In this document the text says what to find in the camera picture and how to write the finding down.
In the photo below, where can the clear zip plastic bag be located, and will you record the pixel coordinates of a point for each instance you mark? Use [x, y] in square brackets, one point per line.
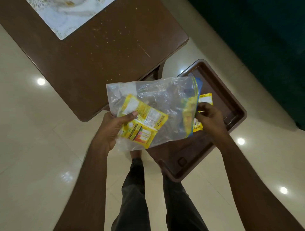
[166, 95]

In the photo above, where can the person's left forearm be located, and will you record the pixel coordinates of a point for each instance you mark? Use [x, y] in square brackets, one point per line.
[85, 190]

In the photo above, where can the long green sofa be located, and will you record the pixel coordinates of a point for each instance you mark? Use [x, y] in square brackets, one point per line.
[262, 47]

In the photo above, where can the white floral placemat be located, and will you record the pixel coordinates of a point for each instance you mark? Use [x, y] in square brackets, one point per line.
[62, 26]

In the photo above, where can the brown wooden table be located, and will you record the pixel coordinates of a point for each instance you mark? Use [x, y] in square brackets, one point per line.
[107, 47]

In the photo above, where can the person's left hand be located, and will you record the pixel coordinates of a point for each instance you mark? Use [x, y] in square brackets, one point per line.
[107, 133]

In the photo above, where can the person's dark trousers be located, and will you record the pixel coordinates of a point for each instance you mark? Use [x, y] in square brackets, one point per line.
[133, 202]

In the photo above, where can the person's right hand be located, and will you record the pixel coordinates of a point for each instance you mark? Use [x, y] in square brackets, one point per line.
[212, 121]

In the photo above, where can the yellow snack packet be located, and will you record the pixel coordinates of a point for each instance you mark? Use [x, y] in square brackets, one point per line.
[143, 133]
[205, 98]

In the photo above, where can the brown plastic stool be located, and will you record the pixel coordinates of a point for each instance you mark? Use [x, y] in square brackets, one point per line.
[190, 152]

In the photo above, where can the person's right forearm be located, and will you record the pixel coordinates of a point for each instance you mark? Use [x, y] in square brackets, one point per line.
[250, 185]

